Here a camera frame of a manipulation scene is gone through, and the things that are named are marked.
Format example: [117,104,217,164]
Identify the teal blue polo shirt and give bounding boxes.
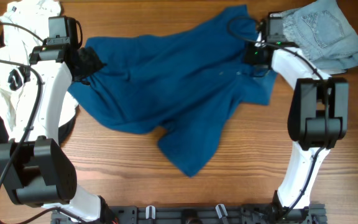
[68,5,277,177]

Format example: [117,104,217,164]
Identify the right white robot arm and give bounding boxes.
[246,12,349,222]

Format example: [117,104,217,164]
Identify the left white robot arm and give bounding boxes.
[0,16,116,223]

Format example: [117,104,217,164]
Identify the light blue folded jeans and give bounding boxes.
[277,0,358,75]

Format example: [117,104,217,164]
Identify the white t-shirt black lettering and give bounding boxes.
[0,0,62,136]

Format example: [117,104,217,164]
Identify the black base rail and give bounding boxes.
[50,203,328,224]

